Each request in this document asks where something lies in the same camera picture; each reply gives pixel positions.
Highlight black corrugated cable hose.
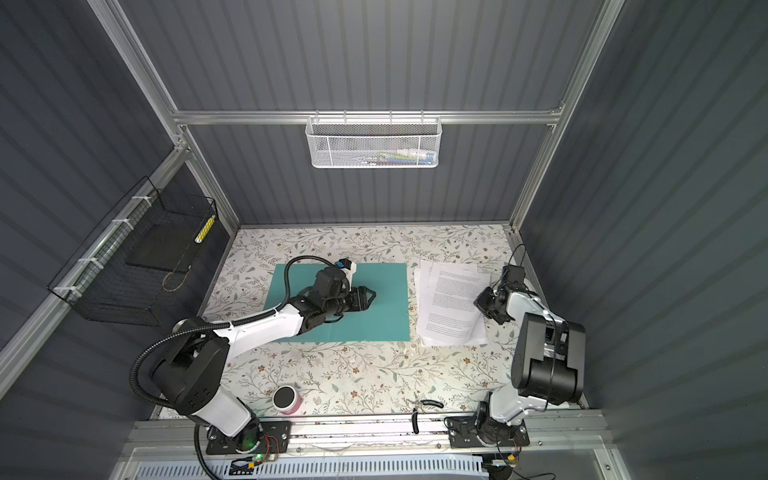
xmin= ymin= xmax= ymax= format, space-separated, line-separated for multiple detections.
xmin=129 ymin=255 xmax=331 ymax=409

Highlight printed paper sheet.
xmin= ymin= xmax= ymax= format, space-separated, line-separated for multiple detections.
xmin=416 ymin=259 xmax=491 ymax=348

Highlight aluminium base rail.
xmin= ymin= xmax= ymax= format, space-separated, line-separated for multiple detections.
xmin=118 ymin=409 xmax=614 ymax=461

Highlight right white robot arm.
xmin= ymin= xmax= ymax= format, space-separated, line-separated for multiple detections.
xmin=444 ymin=265 xmax=586 ymax=449

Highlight black wire basket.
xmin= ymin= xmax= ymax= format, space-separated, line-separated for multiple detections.
xmin=48 ymin=178 xmax=218 ymax=327

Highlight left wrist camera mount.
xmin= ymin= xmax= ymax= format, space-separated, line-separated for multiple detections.
xmin=335 ymin=258 xmax=357 ymax=276

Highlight pens in white basket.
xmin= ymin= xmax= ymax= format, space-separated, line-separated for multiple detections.
xmin=351 ymin=149 xmax=438 ymax=167

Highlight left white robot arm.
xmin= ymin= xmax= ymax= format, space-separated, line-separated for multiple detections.
xmin=128 ymin=255 xmax=376 ymax=439

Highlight yellow marker pen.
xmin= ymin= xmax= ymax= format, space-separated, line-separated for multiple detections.
xmin=194 ymin=214 xmax=216 ymax=244

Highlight white wire mesh basket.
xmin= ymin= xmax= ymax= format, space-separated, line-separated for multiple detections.
xmin=305 ymin=118 xmax=443 ymax=169

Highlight teal plastic folder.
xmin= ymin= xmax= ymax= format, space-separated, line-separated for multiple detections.
xmin=264 ymin=262 xmax=410 ymax=343

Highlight black foam pad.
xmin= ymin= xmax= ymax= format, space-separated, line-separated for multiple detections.
xmin=126 ymin=224 xmax=202 ymax=273

